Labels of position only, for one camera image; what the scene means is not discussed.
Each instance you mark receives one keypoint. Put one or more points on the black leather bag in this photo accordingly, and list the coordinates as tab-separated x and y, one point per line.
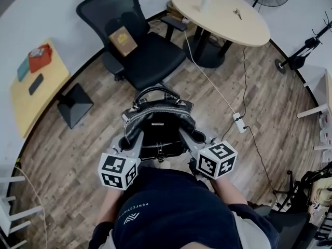
158	115

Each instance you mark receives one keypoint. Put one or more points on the black floor stand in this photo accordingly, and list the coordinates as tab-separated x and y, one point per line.
301	54

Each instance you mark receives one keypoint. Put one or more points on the beige cloth bag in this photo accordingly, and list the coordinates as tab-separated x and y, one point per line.
323	191

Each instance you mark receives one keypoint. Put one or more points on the teal box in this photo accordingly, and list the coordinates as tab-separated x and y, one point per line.
22	70

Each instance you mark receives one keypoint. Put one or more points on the white paper cup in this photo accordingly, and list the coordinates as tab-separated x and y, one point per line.
205	2

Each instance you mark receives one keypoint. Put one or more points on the black mesh office chair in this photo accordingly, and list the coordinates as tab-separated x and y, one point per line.
150	61

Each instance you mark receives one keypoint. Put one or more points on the person's navy shirt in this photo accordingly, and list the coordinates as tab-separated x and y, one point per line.
176	211

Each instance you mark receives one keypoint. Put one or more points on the brown flat box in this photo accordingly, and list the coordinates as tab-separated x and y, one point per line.
123	41

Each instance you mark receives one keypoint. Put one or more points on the white metal frame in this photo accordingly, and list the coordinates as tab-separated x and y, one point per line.
10	216

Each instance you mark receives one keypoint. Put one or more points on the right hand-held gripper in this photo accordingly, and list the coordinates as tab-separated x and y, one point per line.
216	159

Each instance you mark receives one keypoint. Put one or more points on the white power strip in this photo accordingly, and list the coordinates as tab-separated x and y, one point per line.
239	122

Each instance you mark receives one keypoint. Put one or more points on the bunch of keys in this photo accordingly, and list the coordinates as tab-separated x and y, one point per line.
237	13

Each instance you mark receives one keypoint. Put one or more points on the red box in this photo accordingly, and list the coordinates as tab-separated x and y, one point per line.
40	58

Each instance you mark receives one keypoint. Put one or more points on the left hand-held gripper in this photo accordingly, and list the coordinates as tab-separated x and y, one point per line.
115	166

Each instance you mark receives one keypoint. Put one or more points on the person's right forearm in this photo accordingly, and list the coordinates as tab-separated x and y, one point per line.
229	191

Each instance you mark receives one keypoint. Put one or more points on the black padded chair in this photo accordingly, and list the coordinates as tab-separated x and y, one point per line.
288	229

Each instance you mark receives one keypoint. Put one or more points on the person's left forearm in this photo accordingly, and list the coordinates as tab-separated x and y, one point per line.
110	206

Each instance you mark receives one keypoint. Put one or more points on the black phone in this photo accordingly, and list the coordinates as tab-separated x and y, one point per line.
35	84

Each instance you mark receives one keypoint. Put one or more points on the small wooden side table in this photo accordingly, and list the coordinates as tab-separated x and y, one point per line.
33	100

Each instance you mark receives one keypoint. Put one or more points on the white desk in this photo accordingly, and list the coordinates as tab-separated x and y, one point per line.
321	87

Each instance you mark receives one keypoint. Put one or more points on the black tripod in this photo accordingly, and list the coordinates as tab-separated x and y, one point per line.
289	191

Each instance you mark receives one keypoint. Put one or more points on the round beige table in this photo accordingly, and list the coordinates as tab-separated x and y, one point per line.
223	22

